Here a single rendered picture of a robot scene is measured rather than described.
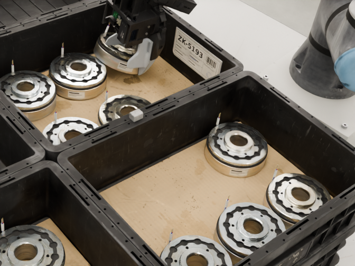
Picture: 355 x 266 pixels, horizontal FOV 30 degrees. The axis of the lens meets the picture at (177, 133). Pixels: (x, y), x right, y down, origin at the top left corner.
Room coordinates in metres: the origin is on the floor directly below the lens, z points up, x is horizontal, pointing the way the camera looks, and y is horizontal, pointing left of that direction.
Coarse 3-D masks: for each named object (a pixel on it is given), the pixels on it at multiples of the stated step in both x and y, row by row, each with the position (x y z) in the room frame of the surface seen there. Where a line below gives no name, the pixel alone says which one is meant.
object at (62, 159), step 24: (240, 72) 0.93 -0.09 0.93; (192, 96) 0.84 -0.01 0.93; (144, 120) 0.76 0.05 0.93; (312, 120) 0.83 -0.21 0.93; (96, 144) 0.69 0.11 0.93; (72, 168) 0.63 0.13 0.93; (96, 192) 0.60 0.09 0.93; (120, 216) 0.56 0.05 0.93; (312, 216) 0.62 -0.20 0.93; (288, 240) 0.57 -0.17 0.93; (240, 264) 0.52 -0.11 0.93; (264, 264) 0.54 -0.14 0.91
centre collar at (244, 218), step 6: (240, 216) 0.66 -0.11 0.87; (246, 216) 0.66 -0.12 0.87; (252, 216) 0.66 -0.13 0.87; (258, 216) 0.66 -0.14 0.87; (240, 222) 0.65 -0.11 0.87; (258, 222) 0.66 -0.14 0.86; (264, 222) 0.65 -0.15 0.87; (240, 228) 0.64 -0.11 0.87; (264, 228) 0.64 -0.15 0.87; (240, 234) 0.63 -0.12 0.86; (246, 234) 0.63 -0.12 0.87; (252, 234) 0.63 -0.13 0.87; (258, 234) 0.63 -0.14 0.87; (264, 234) 0.63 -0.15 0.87; (252, 240) 0.62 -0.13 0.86; (258, 240) 0.62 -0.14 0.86
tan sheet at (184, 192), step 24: (168, 168) 0.77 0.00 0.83; (192, 168) 0.78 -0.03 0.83; (264, 168) 0.81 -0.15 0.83; (288, 168) 0.82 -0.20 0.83; (120, 192) 0.70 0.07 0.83; (144, 192) 0.70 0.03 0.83; (168, 192) 0.71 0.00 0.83; (192, 192) 0.72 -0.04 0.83; (216, 192) 0.73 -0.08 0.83; (240, 192) 0.74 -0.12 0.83; (264, 192) 0.75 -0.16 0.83; (144, 216) 0.66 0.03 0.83; (168, 216) 0.66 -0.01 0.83; (192, 216) 0.67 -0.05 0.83; (216, 216) 0.68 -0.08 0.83; (144, 240) 0.61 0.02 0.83; (168, 240) 0.62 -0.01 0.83
